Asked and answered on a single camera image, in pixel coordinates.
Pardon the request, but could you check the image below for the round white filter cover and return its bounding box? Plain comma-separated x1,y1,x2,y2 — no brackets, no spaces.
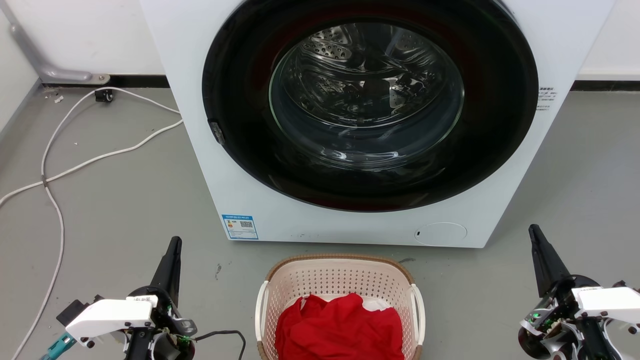
414,222,468,246

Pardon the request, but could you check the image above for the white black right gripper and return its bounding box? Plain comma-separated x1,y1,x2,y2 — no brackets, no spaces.
517,224,640,360

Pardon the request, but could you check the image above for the thin white floor cable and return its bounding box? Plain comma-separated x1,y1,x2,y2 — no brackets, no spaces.
11,87,182,360

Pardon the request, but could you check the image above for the blue energy label sticker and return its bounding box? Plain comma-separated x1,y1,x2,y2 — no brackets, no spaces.
221,214,259,241

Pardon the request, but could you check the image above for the black round washer door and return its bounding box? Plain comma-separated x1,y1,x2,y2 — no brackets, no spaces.
202,0,539,213

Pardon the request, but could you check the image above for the white front-load washing machine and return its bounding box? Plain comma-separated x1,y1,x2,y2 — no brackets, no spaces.
139,0,617,249

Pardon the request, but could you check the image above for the thick white floor cable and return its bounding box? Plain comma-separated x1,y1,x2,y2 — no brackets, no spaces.
0,119,184,207

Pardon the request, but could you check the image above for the steel washer drum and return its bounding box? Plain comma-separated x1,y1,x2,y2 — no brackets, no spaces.
269,22,465,171

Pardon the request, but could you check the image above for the grey door latch handle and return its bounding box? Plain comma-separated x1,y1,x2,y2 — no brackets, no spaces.
207,118,226,146

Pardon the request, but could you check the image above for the beige plastic laundry basket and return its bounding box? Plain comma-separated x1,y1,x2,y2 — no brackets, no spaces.
255,253,426,360

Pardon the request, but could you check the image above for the small printed text label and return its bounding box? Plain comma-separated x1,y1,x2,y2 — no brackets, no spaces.
537,86,556,112

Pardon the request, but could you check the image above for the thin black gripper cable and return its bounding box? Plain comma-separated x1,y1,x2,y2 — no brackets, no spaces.
192,329,247,360

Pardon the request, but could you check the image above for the red garment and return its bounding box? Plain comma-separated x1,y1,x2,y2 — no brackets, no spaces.
274,293,406,360

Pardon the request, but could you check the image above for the grey wall pipe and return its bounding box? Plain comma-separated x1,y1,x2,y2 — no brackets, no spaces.
0,4,111,84

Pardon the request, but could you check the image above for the white garment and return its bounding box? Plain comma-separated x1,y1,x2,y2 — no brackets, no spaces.
358,296,397,312

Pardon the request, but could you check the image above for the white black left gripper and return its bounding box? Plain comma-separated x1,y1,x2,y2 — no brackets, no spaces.
65,236,198,360

